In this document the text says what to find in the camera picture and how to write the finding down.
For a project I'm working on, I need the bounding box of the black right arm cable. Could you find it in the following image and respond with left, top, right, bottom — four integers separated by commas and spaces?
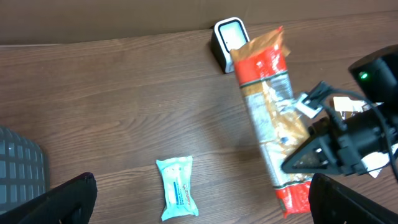
320, 88, 398, 183

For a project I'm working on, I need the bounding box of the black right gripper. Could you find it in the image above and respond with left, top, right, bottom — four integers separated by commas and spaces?
281, 105, 397, 176

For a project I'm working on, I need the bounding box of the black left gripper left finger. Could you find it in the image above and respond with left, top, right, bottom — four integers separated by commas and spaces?
1, 172, 98, 224

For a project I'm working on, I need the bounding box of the light blue snack packet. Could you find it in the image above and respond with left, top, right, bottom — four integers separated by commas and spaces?
156, 156, 199, 222

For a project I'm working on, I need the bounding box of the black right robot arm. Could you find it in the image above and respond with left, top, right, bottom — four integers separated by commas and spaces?
281, 45, 397, 175

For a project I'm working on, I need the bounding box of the white barcode scanner stand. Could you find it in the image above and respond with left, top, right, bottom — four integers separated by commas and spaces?
210, 17, 249, 73

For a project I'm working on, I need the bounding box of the grey plastic mesh basket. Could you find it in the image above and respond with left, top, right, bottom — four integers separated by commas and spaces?
0, 126, 50, 214

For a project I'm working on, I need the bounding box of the orange spaghetti pack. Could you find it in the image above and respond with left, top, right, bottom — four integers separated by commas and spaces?
231, 27, 312, 216

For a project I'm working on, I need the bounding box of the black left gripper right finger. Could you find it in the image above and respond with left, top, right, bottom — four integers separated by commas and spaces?
308, 173, 397, 224

